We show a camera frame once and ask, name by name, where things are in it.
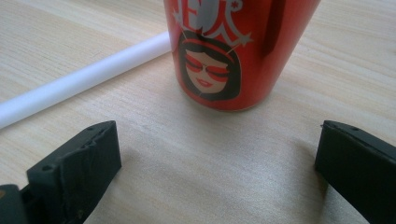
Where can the red drink can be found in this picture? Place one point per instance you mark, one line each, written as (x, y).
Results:
(249, 77)

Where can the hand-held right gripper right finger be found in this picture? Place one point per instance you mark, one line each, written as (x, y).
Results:
(358, 168)

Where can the white straw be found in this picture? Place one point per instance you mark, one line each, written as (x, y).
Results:
(77, 79)

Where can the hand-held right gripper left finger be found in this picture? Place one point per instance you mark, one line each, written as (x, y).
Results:
(74, 174)

